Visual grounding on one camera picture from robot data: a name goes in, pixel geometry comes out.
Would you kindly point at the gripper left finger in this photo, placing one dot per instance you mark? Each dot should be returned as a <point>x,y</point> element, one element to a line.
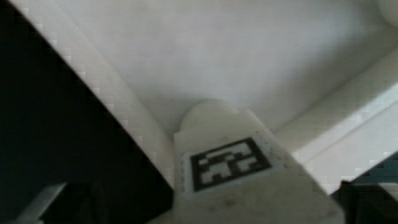
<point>68,204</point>

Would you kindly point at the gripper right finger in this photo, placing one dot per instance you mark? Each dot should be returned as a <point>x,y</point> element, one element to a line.
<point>368,201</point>

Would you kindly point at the white square table top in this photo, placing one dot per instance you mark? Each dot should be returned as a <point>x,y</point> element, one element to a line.
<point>294,57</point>

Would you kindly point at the white U-shaped fence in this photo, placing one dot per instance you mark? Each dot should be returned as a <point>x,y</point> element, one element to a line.
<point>358,152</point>

